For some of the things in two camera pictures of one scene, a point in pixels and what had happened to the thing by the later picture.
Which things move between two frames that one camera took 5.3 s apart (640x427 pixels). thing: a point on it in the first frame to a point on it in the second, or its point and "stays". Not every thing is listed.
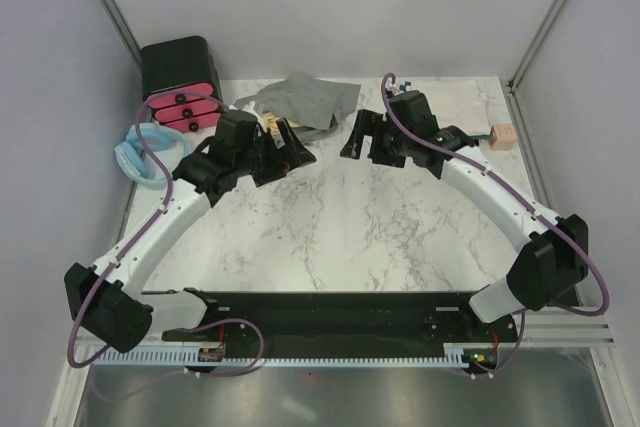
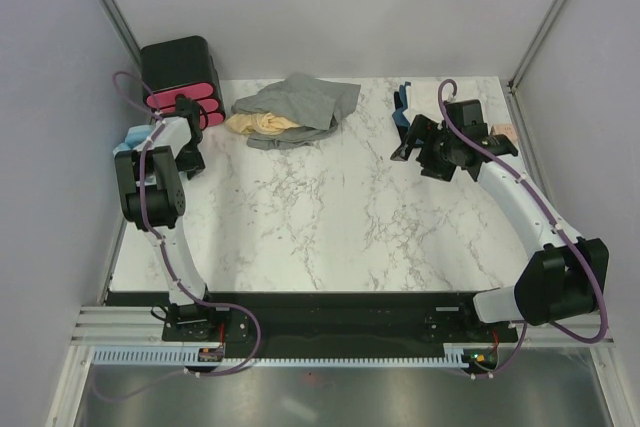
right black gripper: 371,124 to 422,130
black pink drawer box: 180,84 stays
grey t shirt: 309,106 stays
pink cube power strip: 503,137 stays
